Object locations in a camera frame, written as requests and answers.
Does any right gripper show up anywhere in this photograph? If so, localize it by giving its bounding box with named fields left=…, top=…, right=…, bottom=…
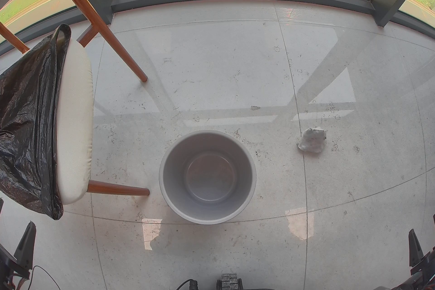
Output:
left=408, top=229, right=435, bottom=279

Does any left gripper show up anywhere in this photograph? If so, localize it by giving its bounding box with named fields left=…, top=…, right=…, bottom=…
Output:
left=0, top=198, right=37, bottom=281

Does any black plastic bag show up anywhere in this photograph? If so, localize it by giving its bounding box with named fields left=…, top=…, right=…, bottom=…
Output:
left=0, top=24, right=72, bottom=221

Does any pale grey trash bin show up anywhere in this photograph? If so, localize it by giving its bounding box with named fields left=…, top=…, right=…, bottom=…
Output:
left=159, top=130, right=257, bottom=225

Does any wooden chair with cream cushions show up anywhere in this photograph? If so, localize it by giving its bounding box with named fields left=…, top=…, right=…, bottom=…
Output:
left=0, top=0, right=150, bottom=206

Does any crumpled white paper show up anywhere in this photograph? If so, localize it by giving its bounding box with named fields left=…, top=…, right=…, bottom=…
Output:
left=296, top=126, right=328, bottom=154

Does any black cable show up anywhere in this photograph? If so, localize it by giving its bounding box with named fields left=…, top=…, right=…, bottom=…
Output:
left=176, top=278, right=198, bottom=290
left=31, top=265, right=57, bottom=290

